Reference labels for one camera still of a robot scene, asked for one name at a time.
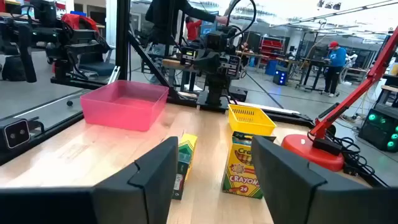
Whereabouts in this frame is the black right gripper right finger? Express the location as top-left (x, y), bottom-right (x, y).
top-left (250, 135), bottom-right (398, 224)

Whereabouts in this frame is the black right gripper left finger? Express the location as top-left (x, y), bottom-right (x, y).
top-left (0, 136), bottom-right (179, 224)

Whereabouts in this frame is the yellow green crayon box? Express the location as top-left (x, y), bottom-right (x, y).
top-left (172, 133), bottom-right (198, 201)
top-left (221, 131), bottom-right (277, 200)

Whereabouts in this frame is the person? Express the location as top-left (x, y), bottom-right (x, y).
top-left (145, 0), bottom-right (229, 44)
top-left (322, 40), bottom-right (348, 98)
top-left (185, 16), bottom-right (203, 42)

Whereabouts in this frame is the wooden workbench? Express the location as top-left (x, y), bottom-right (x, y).
top-left (161, 58), bottom-right (200, 93)

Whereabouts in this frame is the red desk lamp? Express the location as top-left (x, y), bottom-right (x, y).
top-left (281, 26), bottom-right (398, 172)

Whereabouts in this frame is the black lamp power plug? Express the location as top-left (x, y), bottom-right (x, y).
top-left (312, 138), bottom-right (343, 156)

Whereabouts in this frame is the blue bin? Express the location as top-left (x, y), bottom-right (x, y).
top-left (264, 59), bottom-right (279, 76)

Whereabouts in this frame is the red shelf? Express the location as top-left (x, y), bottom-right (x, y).
top-left (259, 35), bottom-right (284, 62)

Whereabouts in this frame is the yellow plastic basket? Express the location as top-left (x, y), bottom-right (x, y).
top-left (228, 104), bottom-right (277, 137)

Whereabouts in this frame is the black box with blue lights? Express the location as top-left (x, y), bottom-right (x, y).
top-left (272, 68), bottom-right (289, 86)

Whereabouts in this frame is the pink-red plastic bin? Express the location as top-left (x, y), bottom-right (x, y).
top-left (80, 80), bottom-right (170, 132)

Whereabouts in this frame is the black box with green lights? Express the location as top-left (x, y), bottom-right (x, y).
top-left (358, 107), bottom-right (398, 153)

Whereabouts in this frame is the black background desk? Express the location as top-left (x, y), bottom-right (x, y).
top-left (298, 57), bottom-right (330, 93)

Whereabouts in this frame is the blue chair seat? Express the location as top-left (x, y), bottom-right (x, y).
top-left (79, 61), bottom-right (116, 77)

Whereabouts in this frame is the red jacket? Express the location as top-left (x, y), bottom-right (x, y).
top-left (61, 13), bottom-right (100, 34)

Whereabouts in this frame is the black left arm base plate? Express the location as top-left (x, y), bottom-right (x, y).
top-left (195, 89), bottom-right (249, 112)

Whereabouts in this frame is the black diagonal frame brace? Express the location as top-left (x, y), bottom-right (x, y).
top-left (127, 30), bottom-right (183, 100)

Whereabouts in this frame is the black cable bundle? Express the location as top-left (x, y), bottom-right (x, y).
top-left (307, 130), bottom-right (377, 178)

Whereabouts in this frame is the black vertical frame post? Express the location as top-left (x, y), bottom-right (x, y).
top-left (115, 0), bottom-right (131, 81)

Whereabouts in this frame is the table-level camera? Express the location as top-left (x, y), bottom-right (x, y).
top-left (2, 118), bottom-right (31, 149)

